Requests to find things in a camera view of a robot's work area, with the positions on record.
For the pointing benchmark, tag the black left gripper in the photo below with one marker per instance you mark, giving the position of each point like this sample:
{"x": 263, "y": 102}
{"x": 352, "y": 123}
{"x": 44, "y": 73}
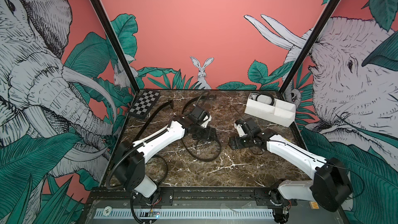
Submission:
{"x": 209, "y": 135}

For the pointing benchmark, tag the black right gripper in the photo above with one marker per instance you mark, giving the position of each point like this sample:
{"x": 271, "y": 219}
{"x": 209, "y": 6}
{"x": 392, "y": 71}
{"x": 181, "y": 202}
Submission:
{"x": 238, "y": 144}

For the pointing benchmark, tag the black belt with metal buckle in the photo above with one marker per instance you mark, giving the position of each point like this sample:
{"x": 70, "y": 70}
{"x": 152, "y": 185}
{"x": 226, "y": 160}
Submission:
{"x": 264, "y": 98}

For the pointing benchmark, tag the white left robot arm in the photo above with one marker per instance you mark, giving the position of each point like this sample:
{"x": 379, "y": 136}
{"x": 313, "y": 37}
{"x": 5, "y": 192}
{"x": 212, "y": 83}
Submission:
{"x": 129, "y": 171}

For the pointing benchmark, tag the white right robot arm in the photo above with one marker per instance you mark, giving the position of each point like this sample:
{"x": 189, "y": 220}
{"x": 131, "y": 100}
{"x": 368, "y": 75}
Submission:
{"x": 328, "y": 183}

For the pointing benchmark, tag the white divided storage box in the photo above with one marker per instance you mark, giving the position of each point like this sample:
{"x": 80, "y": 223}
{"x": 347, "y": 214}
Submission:
{"x": 282, "y": 113}

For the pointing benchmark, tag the long black belt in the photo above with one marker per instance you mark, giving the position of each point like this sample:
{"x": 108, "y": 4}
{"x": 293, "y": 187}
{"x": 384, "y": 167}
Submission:
{"x": 138, "y": 135}

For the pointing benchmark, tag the black white checkerboard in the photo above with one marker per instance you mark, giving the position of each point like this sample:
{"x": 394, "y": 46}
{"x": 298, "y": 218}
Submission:
{"x": 143, "y": 105}

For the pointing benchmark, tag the orange warning sticker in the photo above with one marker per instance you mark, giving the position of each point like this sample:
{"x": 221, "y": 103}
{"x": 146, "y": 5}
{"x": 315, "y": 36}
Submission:
{"x": 314, "y": 205}

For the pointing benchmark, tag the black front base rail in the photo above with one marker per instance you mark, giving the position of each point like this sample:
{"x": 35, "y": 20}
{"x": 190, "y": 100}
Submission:
{"x": 170, "y": 195}

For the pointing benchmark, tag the white slotted cable duct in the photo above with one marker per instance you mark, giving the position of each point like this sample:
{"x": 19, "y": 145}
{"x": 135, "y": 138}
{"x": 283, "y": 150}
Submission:
{"x": 184, "y": 213}

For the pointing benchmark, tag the black frame post left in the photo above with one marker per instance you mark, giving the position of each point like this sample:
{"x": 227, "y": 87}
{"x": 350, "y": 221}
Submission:
{"x": 112, "y": 37}

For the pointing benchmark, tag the black frame post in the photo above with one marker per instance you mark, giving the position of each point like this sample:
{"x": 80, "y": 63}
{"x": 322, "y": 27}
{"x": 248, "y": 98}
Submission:
{"x": 317, "y": 30}
{"x": 112, "y": 37}

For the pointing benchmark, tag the black frame post right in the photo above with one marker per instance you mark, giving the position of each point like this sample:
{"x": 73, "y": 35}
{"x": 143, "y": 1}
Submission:
{"x": 317, "y": 30}

